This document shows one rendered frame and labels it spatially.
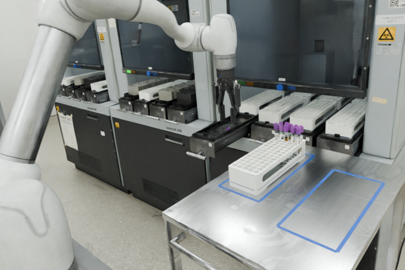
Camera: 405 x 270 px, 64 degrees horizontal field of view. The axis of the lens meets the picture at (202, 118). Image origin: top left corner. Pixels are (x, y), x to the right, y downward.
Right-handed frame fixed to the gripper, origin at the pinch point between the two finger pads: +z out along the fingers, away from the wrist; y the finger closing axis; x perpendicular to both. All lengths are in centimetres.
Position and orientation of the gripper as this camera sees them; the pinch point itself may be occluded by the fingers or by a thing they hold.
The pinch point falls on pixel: (227, 114)
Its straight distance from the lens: 139.2
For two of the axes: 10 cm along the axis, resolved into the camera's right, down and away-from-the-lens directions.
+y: -7.6, -1.5, 6.3
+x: -6.5, 2.9, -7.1
